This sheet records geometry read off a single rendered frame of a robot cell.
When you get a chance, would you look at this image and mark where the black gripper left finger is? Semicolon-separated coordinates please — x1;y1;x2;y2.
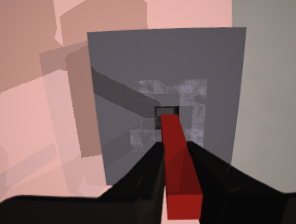
0;142;165;224

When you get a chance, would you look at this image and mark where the dark red rectangular bar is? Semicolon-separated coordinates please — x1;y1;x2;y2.
161;114;203;220

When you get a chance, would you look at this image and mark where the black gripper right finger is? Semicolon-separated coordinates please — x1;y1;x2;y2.
186;141;296;224

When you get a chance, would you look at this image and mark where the grey flat panel with square hole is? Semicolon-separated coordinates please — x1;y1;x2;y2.
87;27;246;185

